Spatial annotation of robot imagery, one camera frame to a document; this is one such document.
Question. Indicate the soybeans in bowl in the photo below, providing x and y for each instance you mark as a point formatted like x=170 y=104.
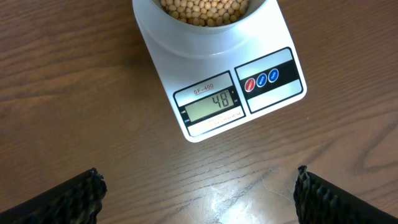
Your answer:
x=206 y=13

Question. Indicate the white digital kitchen scale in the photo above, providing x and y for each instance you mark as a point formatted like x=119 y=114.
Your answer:
x=217 y=81

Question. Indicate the grey bowl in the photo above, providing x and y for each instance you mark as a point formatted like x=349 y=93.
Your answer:
x=254 y=5

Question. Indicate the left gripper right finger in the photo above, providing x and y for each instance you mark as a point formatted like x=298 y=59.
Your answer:
x=317 y=201

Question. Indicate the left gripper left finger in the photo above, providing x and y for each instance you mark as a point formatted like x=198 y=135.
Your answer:
x=78 y=200

